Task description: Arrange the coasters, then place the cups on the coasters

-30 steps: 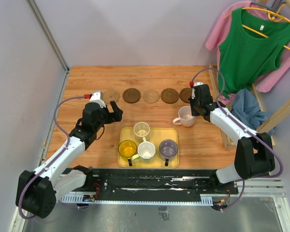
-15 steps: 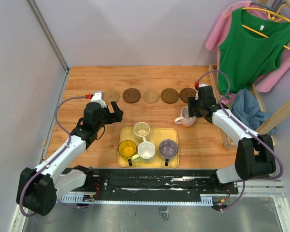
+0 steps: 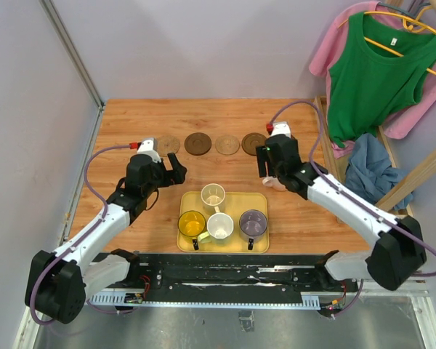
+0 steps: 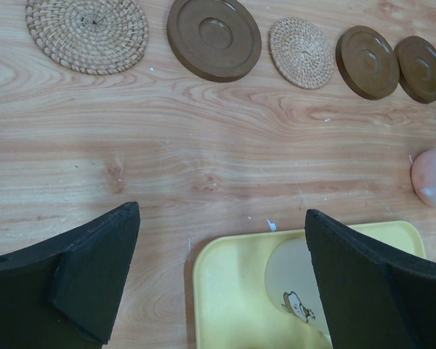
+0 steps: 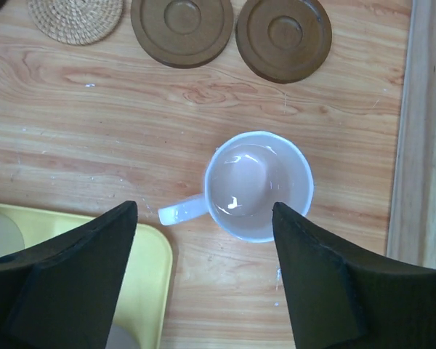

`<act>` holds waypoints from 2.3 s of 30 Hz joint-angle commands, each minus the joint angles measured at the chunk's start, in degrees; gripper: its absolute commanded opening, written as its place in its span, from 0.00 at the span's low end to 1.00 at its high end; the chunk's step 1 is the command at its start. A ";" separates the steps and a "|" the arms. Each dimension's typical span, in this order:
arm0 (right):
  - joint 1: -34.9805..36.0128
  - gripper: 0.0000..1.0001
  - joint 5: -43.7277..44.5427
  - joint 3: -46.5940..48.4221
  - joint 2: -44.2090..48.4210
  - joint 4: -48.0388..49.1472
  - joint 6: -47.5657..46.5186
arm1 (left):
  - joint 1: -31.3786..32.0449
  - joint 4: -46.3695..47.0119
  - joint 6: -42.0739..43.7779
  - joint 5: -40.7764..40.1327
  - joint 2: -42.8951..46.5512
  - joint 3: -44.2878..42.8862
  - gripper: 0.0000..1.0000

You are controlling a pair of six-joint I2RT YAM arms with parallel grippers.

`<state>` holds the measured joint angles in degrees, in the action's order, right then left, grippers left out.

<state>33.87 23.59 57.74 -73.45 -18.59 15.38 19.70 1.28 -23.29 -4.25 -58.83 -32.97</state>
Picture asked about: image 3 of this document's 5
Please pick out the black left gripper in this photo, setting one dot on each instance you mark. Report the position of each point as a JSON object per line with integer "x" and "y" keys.
{"x": 176, "y": 176}

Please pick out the yellow clothes hanger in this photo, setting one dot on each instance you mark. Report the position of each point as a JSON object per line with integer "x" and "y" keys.
{"x": 409, "y": 52}

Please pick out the pink t-shirt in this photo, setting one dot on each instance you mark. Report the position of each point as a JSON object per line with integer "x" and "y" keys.
{"x": 396, "y": 125}

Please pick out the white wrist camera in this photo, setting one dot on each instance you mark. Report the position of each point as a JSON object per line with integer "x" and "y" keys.
{"x": 278, "y": 128}
{"x": 148, "y": 148}

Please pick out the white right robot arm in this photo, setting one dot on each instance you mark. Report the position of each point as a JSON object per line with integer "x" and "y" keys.
{"x": 396, "y": 251}

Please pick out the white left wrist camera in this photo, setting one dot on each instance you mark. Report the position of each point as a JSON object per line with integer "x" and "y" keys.
{"x": 148, "y": 148}

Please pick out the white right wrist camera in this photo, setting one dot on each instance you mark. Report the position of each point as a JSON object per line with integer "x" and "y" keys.
{"x": 278, "y": 128}

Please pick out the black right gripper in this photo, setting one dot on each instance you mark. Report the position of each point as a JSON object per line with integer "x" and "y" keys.
{"x": 263, "y": 157}

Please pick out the cream mug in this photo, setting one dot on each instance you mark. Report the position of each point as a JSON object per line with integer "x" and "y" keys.
{"x": 213, "y": 198}

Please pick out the yellow plastic tray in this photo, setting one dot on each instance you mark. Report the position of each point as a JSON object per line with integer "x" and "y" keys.
{"x": 235, "y": 205}

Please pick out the yellow glass mug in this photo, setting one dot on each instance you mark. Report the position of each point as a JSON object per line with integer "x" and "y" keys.
{"x": 192, "y": 227}

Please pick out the pink mug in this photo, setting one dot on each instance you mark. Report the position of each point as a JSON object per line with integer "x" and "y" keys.
{"x": 274, "y": 183}

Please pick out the green tank top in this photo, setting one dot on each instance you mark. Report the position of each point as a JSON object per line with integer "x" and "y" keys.
{"x": 361, "y": 99}

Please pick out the white faceted mug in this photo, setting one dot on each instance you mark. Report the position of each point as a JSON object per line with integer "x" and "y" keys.
{"x": 219, "y": 228}

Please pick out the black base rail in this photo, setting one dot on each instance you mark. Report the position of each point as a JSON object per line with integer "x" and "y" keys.
{"x": 301, "y": 272}

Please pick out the blue cloth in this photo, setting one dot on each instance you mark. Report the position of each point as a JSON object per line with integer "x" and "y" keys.
{"x": 369, "y": 172}

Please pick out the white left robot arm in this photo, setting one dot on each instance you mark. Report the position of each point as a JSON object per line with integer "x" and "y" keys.
{"x": 62, "y": 281}

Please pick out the dark brown wooden coaster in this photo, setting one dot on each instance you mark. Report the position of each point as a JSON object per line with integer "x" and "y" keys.
{"x": 197, "y": 143}
{"x": 251, "y": 142}

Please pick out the purple black mug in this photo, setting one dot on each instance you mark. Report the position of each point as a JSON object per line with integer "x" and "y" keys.
{"x": 252, "y": 226}

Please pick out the light wooden rack frame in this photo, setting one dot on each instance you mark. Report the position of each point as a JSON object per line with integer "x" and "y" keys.
{"x": 336, "y": 166}

